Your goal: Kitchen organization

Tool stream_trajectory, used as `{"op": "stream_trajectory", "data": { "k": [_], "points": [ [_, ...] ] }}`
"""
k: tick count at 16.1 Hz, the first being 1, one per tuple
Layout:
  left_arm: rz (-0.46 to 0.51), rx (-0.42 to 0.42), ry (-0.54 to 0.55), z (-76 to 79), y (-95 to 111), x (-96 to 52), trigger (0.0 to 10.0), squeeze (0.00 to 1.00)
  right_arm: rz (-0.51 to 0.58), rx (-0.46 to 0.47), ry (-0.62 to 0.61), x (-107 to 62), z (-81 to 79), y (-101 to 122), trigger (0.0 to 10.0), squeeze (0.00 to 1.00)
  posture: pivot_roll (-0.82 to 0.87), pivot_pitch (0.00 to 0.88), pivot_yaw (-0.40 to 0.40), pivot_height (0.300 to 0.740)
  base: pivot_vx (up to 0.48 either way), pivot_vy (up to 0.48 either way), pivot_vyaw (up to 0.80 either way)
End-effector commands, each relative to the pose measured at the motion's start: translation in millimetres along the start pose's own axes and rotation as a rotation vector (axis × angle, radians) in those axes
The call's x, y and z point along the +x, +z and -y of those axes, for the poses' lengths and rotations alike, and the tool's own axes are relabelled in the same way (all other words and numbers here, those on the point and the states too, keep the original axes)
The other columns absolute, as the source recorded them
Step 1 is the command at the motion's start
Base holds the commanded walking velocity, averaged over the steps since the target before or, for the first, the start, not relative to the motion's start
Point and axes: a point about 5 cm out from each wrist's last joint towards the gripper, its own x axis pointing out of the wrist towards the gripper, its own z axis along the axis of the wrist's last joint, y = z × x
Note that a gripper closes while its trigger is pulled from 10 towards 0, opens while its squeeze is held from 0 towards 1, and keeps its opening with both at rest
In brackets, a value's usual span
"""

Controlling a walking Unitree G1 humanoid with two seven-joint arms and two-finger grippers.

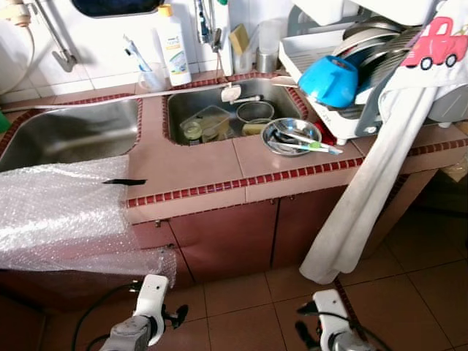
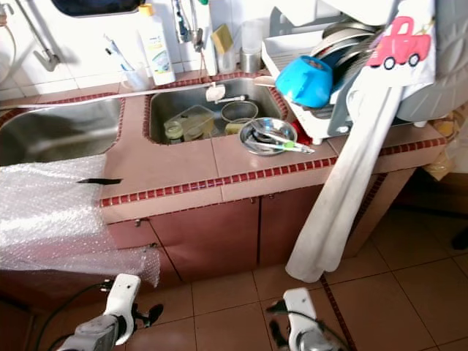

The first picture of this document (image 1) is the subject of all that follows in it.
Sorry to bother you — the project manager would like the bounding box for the white detergent bottle yellow cap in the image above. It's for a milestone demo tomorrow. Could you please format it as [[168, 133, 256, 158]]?
[[152, 4, 192, 87]]

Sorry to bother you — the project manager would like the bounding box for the white dish rack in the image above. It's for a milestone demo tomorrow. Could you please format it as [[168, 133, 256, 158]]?
[[278, 0, 468, 141]]

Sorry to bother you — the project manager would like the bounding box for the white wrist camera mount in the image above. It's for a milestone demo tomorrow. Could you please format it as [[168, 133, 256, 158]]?
[[134, 274, 170, 346], [312, 290, 353, 350]]

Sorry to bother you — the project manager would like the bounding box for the white chopstick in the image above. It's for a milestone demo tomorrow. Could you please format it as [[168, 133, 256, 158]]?
[[276, 130, 333, 148], [282, 141, 343, 155]]

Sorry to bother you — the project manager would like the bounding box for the clear bubble wrap sheet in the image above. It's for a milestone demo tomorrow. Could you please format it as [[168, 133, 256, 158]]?
[[0, 155, 178, 286]]

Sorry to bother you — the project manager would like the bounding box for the steel sink basin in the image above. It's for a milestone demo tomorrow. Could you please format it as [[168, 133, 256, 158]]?
[[0, 99, 141, 173], [167, 77, 312, 146]]

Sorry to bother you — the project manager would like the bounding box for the small glass jar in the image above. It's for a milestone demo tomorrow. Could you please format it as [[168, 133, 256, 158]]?
[[183, 121, 203, 141]]

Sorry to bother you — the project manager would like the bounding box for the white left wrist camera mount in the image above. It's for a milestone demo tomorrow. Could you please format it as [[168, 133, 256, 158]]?
[[134, 274, 170, 346]]

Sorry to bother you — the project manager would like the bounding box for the round steel bowl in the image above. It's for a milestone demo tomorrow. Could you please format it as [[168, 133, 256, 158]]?
[[262, 118, 322, 156]]

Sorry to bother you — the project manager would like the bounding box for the red-brown cabinet door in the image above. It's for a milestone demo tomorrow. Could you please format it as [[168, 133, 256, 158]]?
[[272, 186, 348, 268], [170, 199, 279, 282]]

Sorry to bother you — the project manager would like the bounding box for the small steel cup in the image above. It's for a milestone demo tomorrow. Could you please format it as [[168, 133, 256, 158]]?
[[254, 50, 279, 74]]

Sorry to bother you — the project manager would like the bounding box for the black tape strip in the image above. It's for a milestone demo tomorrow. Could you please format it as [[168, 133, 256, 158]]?
[[102, 178, 147, 186]]

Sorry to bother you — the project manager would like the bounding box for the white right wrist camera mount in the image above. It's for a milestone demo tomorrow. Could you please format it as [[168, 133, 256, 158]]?
[[312, 290, 353, 350]]

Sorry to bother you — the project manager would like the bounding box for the dark blue tray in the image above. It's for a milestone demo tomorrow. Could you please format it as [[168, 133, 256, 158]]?
[[71, 0, 165, 18]]

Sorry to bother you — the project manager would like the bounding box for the clear glass container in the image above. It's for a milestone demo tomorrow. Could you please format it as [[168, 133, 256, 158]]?
[[179, 106, 235, 144]]

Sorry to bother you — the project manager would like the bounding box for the white towel with red truck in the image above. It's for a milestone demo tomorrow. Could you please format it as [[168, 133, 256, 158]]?
[[300, 0, 468, 284]]

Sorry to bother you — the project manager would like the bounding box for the yellow sponge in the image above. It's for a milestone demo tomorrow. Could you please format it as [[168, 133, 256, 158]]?
[[229, 24, 251, 56]]

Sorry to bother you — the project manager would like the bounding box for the steel pot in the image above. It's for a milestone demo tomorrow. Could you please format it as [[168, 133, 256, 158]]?
[[235, 101, 276, 125]]

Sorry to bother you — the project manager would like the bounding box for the thin white counter hose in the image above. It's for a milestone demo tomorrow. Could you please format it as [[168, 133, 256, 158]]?
[[0, 86, 220, 112]]

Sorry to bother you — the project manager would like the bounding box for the chrome wall faucet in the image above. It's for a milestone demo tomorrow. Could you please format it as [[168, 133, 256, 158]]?
[[6, 0, 78, 72]]

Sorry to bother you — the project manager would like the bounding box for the chrome sink tap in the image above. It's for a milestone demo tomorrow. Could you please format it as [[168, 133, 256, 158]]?
[[194, 0, 224, 52]]

